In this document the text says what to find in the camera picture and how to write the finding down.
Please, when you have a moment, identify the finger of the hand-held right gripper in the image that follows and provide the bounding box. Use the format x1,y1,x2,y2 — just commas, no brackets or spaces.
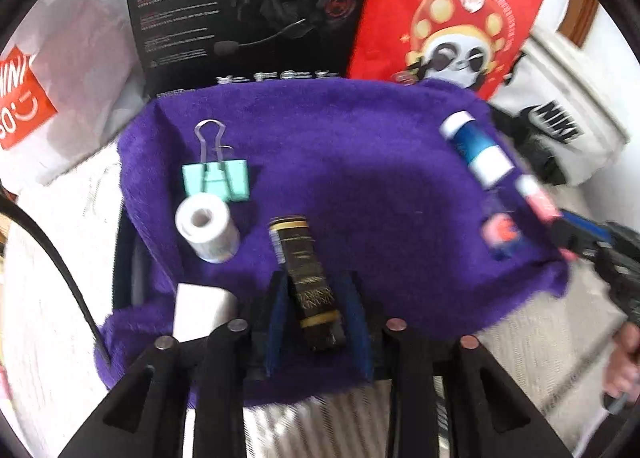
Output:
550,210,616,260

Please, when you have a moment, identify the pink and grey tube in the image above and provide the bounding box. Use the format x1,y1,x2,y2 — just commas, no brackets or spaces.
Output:
517,174,576,261

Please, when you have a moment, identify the black cable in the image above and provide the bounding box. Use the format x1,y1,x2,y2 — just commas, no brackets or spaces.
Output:
0,195,112,366

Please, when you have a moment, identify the white cube charger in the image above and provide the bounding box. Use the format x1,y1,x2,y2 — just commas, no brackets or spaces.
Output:
172,283,237,344

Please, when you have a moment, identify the orange and blue plastic item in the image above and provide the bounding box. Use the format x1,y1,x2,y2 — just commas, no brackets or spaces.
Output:
479,210,525,261

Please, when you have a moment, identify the black and gold box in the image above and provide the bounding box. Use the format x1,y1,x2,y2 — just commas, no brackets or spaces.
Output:
268,215,347,351

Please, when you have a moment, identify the black headset box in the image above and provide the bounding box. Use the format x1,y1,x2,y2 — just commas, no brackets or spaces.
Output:
122,0,381,94

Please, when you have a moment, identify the purple towel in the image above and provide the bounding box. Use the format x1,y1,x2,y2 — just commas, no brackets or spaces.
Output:
97,78,571,406

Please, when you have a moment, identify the white tape roll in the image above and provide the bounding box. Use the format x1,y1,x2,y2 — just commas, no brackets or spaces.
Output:
175,194,240,264

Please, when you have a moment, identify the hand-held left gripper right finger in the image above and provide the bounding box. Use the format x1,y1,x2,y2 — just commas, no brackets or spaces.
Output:
340,270,576,458

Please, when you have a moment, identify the blue and white bottle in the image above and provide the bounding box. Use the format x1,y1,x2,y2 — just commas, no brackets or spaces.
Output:
440,110,516,188

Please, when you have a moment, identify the green binder clip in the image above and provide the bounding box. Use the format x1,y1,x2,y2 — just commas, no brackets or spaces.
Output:
181,120,251,203

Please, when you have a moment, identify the black bag strap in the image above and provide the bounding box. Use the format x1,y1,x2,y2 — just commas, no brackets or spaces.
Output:
487,103,568,186

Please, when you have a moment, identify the wooden door frame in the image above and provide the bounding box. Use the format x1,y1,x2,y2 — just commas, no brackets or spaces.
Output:
557,0,598,46

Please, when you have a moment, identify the white red plastic bag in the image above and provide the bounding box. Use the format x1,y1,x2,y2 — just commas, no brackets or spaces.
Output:
0,0,151,186

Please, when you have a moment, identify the person's right hand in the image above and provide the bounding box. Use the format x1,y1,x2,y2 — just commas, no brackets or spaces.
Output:
602,320,640,406

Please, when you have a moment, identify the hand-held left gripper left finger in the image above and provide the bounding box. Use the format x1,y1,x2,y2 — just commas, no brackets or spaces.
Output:
57,273,296,458

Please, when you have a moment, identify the white canvas bag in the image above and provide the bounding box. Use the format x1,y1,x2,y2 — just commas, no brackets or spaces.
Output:
487,30,631,186

